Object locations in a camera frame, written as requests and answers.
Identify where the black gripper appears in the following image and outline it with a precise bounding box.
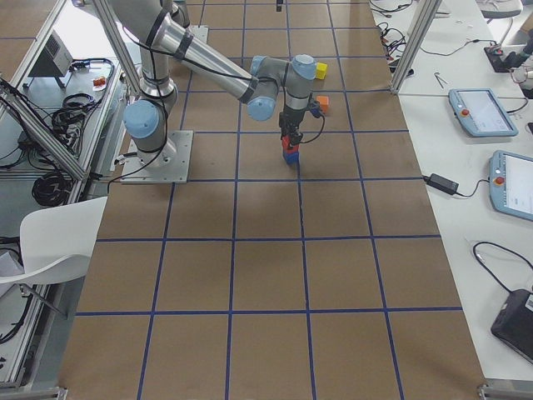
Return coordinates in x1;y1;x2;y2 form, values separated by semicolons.
278;104;307;146

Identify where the red wooden block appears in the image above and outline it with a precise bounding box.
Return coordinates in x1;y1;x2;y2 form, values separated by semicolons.
281;136;300;156

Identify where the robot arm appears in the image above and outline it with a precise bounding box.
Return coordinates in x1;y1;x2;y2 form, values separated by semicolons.
110;1;321;164

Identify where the blue wooden block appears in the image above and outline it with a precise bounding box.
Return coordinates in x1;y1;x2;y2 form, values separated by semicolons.
282;152;300;165

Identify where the orange wooden block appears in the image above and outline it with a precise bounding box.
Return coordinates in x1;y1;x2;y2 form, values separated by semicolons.
316;95;330;116

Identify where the yellow wooden block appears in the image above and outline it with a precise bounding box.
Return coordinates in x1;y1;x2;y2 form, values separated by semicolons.
316;62;328;80

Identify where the black power brick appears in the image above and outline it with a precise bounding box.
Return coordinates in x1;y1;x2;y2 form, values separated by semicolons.
423;173;459;195

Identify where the upper teach pendant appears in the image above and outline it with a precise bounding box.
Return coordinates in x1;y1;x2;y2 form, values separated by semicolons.
448;88;518;138

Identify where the teach pendant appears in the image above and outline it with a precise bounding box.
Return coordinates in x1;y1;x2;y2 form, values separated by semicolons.
489;150;532;221
448;88;518;138

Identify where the lower teach pendant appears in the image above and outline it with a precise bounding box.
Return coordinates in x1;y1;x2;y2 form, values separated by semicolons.
489;150;532;221

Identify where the grey control box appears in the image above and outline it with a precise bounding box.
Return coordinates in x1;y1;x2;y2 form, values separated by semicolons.
28;30;73;88

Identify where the white chair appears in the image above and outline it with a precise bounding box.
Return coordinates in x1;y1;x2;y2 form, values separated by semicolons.
0;195;109;320

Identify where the black device on desk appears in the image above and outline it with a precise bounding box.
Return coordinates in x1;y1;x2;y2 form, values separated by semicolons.
491;289;532;363

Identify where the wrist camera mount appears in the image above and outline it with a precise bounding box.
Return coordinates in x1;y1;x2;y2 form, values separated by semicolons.
307;98;325;118

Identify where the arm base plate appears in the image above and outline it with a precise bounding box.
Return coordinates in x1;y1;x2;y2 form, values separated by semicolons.
120;130;194;184

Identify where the right aluminium frame post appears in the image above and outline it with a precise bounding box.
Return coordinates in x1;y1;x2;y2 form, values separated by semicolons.
390;0;441;94

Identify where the aluminium frame post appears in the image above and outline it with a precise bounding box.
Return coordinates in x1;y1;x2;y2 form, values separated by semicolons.
92;0;141;97
390;0;441;94

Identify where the left aluminium frame post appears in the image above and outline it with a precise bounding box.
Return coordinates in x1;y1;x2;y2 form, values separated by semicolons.
92;0;141;97

